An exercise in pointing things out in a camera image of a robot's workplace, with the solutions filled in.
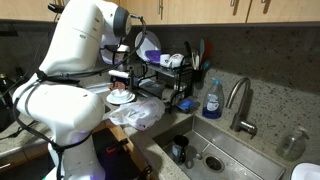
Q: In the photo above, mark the black utensil holder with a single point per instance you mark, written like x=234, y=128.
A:
x=198, y=78

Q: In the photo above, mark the curved metal faucet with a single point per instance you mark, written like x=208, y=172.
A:
x=239, y=122

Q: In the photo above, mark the white plate at corner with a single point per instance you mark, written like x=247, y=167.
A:
x=306, y=171

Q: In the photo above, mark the black wire dish rack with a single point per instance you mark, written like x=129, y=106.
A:
x=178, y=80

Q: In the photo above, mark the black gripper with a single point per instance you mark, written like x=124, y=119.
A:
x=119, y=79

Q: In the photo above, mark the red spatula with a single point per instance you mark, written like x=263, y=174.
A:
x=207, y=50

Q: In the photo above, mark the black mug in sink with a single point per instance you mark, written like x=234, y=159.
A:
x=179, y=146

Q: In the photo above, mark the white plastic shopping bag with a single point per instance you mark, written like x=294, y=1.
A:
x=140, y=115

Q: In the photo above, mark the large white plate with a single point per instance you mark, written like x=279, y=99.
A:
x=151, y=42

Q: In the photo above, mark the clear plastic container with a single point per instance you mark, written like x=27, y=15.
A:
x=154, y=87

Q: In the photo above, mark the stainless steel sink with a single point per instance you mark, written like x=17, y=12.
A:
x=213, y=155

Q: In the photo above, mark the black camera on stand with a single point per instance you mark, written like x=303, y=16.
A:
x=56, y=8

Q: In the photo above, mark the blue dish soap bottle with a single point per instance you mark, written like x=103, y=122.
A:
x=213, y=102

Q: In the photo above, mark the clear soap dispenser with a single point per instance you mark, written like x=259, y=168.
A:
x=293, y=145

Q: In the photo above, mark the purple plastic bowl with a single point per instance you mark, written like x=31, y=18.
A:
x=153, y=56

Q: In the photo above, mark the blue sponge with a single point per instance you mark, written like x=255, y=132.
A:
x=187, y=105

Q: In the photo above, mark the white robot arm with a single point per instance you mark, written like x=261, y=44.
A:
x=51, y=95

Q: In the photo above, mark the white saucer plate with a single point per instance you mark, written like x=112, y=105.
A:
x=112, y=99

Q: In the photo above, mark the white patterned mug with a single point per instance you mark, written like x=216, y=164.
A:
x=175, y=60

